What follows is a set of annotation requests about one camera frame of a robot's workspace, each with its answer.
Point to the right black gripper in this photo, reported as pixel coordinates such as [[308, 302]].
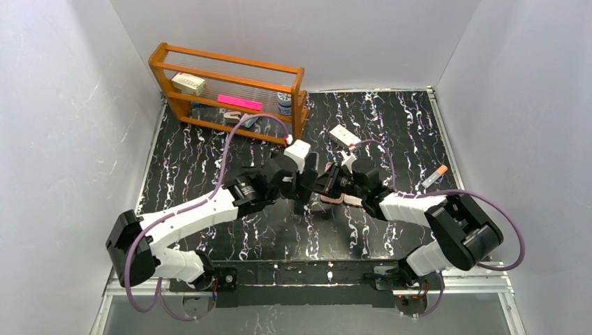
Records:
[[333, 183]]

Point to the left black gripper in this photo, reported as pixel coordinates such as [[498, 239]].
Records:
[[304, 183]]

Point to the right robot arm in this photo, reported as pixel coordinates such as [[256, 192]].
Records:
[[463, 233]]

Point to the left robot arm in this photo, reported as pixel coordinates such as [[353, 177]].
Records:
[[140, 246]]

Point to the white box red label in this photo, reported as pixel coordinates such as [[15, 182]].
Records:
[[345, 139]]

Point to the blue white small jar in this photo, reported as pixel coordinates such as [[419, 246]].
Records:
[[284, 103]]

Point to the pale green eraser block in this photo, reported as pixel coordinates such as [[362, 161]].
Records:
[[248, 120]]

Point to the orange wooden shelf rack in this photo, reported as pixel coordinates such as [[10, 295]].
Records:
[[234, 76]]

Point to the pink flat card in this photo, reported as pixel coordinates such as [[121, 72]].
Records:
[[239, 102]]

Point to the white stapler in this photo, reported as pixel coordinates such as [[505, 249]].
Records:
[[232, 117]]

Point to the orange capped white marker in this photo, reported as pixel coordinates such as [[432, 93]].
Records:
[[435, 176]]

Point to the white cardboard box on shelf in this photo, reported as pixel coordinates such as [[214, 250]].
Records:
[[188, 83]]

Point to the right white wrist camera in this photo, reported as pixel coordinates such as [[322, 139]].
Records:
[[348, 157]]

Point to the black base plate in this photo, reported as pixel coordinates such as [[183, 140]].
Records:
[[306, 282]]

